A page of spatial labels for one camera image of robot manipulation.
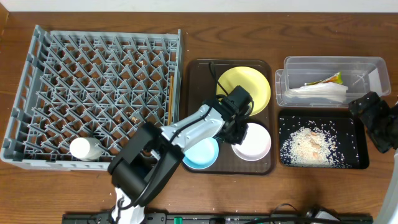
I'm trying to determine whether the white paper napkin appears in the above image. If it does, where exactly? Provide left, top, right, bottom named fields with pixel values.
left=284, top=83, right=348, bottom=103

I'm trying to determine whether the clear plastic waste bin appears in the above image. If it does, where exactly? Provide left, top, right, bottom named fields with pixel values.
left=275, top=56, right=391, bottom=108

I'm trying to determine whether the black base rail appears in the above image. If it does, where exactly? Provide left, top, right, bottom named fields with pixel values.
left=62, top=203, right=374, bottom=224

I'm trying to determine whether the yellow green wrapper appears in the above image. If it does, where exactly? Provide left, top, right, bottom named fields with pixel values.
left=304, top=72, right=343, bottom=86

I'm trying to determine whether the grey plastic dish rack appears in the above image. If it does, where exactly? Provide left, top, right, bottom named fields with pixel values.
left=1, top=26, right=183, bottom=171

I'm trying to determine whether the dark brown serving tray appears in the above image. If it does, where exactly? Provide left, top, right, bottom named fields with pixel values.
left=183, top=59, right=275, bottom=175

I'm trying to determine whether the yellow round plate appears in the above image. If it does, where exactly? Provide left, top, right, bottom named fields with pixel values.
left=218, top=67, right=271, bottom=116

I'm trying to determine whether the black waste tray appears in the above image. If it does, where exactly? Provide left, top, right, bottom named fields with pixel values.
left=278, top=110, right=369, bottom=169

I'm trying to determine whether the light blue cup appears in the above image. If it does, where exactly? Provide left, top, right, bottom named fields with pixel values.
left=69, top=138, right=103, bottom=161

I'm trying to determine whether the wooden chopstick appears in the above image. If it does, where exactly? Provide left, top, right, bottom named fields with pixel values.
left=167, top=74, right=174, bottom=127
left=169, top=74, right=175, bottom=125

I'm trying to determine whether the light blue bowl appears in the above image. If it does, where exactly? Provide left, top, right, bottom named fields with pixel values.
left=183, top=138, right=219, bottom=170

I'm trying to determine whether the pink rice bowl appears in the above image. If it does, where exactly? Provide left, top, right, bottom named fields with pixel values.
left=231, top=123, right=272, bottom=161

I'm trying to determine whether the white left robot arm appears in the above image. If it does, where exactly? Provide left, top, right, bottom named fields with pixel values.
left=108, top=96, right=254, bottom=223

